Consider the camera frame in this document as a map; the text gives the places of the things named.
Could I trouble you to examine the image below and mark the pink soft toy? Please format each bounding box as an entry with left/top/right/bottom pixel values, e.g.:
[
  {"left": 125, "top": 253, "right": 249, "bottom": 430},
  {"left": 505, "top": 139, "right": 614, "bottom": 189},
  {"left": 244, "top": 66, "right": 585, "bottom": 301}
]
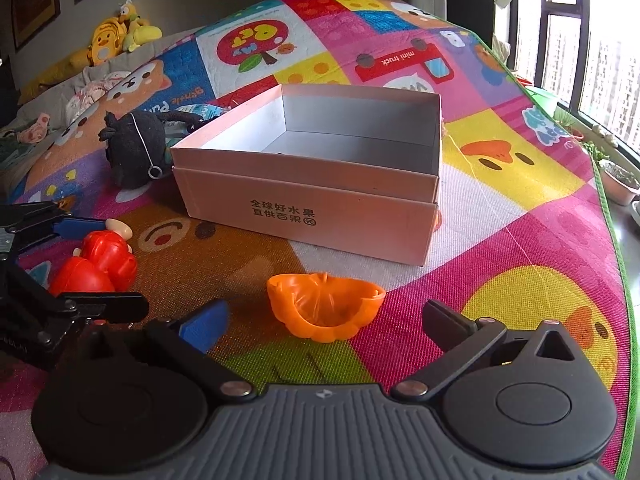
[{"left": 16, "top": 112, "right": 54, "bottom": 144}]

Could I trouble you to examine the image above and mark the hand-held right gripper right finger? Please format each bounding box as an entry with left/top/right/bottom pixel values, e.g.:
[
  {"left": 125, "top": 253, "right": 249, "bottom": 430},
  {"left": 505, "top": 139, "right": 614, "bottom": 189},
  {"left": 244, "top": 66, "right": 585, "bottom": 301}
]
[{"left": 392, "top": 299, "right": 581, "bottom": 403}]

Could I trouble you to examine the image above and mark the colourful cartoon play mat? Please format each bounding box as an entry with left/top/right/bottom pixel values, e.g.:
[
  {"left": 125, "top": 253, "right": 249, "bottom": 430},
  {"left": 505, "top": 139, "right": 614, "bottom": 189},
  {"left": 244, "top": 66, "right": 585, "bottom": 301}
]
[{"left": 0, "top": 0, "right": 632, "bottom": 480}]

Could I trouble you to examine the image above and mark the black framed window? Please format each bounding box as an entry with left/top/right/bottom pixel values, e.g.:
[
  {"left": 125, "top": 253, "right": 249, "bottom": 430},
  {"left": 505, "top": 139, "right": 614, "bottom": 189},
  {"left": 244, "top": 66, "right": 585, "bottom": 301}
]
[{"left": 515, "top": 0, "right": 640, "bottom": 157}]

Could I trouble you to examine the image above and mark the pink cardboard box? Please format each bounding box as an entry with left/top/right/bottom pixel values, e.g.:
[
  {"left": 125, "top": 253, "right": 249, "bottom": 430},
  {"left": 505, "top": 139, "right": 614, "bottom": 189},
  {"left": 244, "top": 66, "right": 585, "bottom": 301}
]
[{"left": 170, "top": 84, "right": 444, "bottom": 266}]

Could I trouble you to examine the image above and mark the blue plastic packet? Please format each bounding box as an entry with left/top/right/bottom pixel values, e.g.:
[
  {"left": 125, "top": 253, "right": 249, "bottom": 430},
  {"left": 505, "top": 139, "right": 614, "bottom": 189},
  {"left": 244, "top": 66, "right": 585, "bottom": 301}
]
[{"left": 176, "top": 101, "right": 227, "bottom": 122}]

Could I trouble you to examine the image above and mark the black plush toy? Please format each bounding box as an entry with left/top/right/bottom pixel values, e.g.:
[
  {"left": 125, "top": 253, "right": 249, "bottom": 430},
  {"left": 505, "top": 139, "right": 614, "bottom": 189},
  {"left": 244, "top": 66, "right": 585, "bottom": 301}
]
[{"left": 97, "top": 109, "right": 207, "bottom": 191}]

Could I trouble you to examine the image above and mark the green plastic basin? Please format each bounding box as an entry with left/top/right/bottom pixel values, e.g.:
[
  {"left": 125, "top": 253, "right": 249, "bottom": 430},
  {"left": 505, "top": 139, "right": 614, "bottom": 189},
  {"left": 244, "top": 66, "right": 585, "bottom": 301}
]
[{"left": 522, "top": 85, "right": 560, "bottom": 117}]

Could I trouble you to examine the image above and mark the yellow green plush toy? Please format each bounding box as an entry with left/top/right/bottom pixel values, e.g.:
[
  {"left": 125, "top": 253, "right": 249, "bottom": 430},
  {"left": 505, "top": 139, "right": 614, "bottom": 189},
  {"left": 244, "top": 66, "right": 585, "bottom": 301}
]
[{"left": 117, "top": 0, "right": 163, "bottom": 53}]

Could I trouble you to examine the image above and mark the yellow pillow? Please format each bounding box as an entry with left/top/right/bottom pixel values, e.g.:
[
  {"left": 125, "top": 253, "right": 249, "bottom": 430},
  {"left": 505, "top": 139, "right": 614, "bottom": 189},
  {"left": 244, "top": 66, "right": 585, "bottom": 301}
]
[{"left": 19, "top": 49, "right": 96, "bottom": 103}]

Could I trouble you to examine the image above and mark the yellow duck backpack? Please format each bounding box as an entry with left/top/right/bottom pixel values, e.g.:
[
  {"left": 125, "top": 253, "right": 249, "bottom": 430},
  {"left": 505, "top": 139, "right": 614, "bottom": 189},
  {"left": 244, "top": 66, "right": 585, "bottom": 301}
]
[{"left": 86, "top": 16, "right": 128, "bottom": 67}]

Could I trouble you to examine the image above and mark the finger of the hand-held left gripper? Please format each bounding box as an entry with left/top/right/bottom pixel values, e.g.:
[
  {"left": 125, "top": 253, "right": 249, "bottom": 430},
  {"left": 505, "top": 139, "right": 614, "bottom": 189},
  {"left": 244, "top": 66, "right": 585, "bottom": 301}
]
[
  {"left": 0, "top": 201, "right": 115, "bottom": 261},
  {"left": 0, "top": 265, "right": 151, "bottom": 323}
]

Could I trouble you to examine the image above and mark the pink patterned cloth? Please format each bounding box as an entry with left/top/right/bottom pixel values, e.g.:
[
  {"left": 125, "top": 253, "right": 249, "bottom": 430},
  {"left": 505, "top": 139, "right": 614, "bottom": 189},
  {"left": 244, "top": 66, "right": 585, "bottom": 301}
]
[{"left": 65, "top": 72, "right": 132, "bottom": 122}]

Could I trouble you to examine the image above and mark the red plastic toy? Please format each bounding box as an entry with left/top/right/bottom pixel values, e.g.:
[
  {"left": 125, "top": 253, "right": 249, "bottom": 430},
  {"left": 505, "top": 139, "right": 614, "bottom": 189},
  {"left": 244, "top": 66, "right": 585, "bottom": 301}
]
[{"left": 47, "top": 217, "right": 140, "bottom": 298}]

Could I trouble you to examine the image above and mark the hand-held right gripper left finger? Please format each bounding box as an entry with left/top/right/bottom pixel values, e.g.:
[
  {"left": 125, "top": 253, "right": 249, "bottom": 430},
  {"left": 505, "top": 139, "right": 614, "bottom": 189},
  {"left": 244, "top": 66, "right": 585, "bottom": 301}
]
[{"left": 75, "top": 299, "right": 253, "bottom": 403}]

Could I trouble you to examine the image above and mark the orange plastic shell toy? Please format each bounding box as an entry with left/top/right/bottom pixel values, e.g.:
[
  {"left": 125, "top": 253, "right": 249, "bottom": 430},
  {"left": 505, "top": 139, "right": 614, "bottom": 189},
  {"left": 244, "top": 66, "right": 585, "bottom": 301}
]
[{"left": 266, "top": 272, "right": 387, "bottom": 345}]

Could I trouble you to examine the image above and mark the small white planter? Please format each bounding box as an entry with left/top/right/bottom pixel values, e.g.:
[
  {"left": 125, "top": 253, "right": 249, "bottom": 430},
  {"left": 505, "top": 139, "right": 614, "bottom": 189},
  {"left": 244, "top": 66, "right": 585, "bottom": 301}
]
[{"left": 597, "top": 159, "right": 640, "bottom": 207}]

